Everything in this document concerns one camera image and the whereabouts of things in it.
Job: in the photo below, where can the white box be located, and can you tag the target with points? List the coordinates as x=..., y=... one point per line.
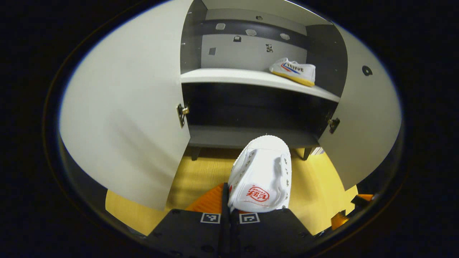
x=317, y=150

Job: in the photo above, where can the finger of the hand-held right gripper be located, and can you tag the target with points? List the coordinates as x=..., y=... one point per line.
x=339, y=220
x=363, y=199

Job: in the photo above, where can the white shoe cabinet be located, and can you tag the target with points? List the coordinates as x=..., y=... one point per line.
x=244, y=136

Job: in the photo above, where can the metal door hinge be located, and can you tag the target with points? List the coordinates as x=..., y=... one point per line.
x=181, y=114
x=334, y=124

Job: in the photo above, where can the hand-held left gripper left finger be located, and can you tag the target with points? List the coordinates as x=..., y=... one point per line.
x=193, y=233

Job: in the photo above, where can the white shoe cabinet door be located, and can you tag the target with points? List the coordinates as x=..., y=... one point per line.
x=125, y=107
x=365, y=118

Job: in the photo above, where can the white cabinet shelf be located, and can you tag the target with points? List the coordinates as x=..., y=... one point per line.
x=233, y=76

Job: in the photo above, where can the white canvas shoe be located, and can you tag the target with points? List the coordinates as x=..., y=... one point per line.
x=296, y=71
x=261, y=172

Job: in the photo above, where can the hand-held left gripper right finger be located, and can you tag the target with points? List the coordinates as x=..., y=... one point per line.
x=269, y=233

